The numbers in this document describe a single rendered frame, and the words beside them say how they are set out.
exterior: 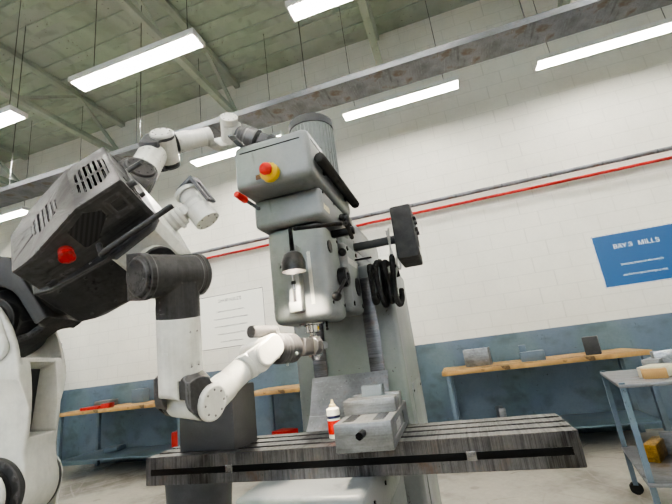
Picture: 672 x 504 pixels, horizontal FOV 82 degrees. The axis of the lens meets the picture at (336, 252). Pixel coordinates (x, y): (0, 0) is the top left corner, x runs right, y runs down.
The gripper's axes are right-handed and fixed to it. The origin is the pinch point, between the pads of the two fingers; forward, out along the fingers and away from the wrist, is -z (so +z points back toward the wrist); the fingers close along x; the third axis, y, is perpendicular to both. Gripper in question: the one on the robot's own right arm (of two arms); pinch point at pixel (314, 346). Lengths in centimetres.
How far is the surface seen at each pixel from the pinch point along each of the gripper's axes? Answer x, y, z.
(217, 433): 27.7, 22.8, 17.9
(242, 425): 22.4, 21.6, 12.4
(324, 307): -10.3, -10.7, 6.0
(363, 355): 5.4, 4.7, -37.3
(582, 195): -82, -160, -470
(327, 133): -2, -88, -21
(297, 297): -4.9, -14.5, 11.9
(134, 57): 241, -306, -59
